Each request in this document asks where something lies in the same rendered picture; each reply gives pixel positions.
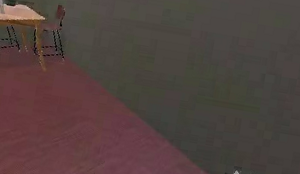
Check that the light wooden table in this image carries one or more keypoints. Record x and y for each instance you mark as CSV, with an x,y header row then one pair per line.
x,y
4,15

